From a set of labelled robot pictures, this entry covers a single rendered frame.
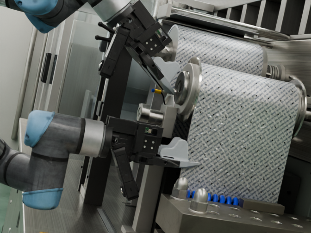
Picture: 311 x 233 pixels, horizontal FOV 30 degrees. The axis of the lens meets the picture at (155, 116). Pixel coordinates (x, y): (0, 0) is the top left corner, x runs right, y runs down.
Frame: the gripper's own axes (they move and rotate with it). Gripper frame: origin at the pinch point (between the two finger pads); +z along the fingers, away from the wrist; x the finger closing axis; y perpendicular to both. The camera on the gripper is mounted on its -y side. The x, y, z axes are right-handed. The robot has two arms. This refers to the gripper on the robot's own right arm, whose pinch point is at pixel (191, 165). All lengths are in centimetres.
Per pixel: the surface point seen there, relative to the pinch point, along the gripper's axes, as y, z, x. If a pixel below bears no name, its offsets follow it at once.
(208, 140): 6.1, 2.4, -0.3
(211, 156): 2.8, 3.9, -0.3
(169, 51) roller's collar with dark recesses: 24.5, -2.8, 27.9
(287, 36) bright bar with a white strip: 36, 29, 30
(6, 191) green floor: -110, -27, 429
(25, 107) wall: -41, -20, 556
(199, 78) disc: 18.6, -2.5, -0.6
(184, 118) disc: 9.6, -2.5, 3.5
